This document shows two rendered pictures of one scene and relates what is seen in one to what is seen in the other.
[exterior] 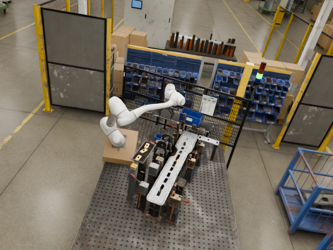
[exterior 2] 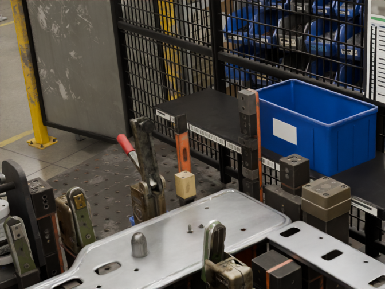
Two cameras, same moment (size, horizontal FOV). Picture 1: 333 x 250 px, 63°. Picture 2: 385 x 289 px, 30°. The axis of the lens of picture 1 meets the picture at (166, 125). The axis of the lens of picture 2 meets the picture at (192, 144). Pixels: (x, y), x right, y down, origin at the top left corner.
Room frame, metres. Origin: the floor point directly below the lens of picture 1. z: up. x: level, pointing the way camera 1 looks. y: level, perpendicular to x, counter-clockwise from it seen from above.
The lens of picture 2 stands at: (1.96, -1.21, 1.78)
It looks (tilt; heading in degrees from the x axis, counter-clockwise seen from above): 23 degrees down; 42
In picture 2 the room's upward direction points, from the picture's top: 5 degrees counter-clockwise
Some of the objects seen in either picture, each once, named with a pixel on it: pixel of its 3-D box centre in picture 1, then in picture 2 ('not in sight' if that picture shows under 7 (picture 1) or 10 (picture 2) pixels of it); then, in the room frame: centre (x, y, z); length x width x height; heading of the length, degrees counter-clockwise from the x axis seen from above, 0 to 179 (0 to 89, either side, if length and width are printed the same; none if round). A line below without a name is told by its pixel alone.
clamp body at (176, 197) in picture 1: (173, 208); not in sight; (1.87, -0.22, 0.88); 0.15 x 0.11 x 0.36; 76
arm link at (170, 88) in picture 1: (170, 91); not in sight; (2.65, 0.02, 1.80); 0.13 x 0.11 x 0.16; 42
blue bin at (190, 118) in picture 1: (191, 117); (309, 124); (3.38, -0.33, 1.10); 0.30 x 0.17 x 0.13; 74
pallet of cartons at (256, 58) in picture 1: (262, 88); not in sight; (5.99, -2.07, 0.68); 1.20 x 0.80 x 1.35; 93
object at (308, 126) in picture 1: (318, 108); not in sight; (4.66, -2.75, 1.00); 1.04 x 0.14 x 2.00; 91
